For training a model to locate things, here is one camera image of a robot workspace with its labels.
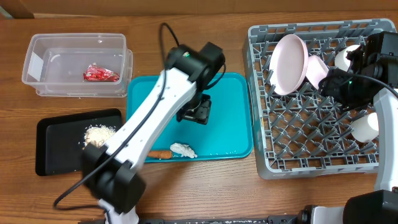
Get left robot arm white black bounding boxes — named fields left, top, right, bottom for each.
left=53, top=22, right=226, bottom=223

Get white tissue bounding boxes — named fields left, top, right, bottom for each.
left=170, top=142, right=197, bottom=159

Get clear plastic bin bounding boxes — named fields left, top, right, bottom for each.
left=22, top=33, right=133, bottom=98

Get teal serving tray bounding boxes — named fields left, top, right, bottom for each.
left=146, top=73, right=254, bottom=163

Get grey dishwasher rack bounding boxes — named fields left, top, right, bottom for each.
left=243, top=19, right=396, bottom=179

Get food scraps rice and peanuts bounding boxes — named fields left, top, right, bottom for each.
left=84, top=124, right=116, bottom=147

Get pink plate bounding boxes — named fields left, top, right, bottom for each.
left=269, top=34, right=308, bottom=95

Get red snack wrapper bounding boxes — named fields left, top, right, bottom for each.
left=83, top=63, right=120, bottom=82

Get orange carrot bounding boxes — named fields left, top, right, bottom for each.
left=147, top=151, right=173, bottom=159

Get black plastic tray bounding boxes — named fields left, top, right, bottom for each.
left=35, top=108, right=123, bottom=176

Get white paper cup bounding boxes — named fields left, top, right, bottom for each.
left=351, top=113, right=379, bottom=142

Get pink bowl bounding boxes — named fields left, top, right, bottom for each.
left=306, top=55, right=328, bottom=89

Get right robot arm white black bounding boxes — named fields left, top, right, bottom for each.
left=295, top=31, right=397, bottom=223

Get white bowl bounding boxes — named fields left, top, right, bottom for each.
left=334, top=45, right=360, bottom=72

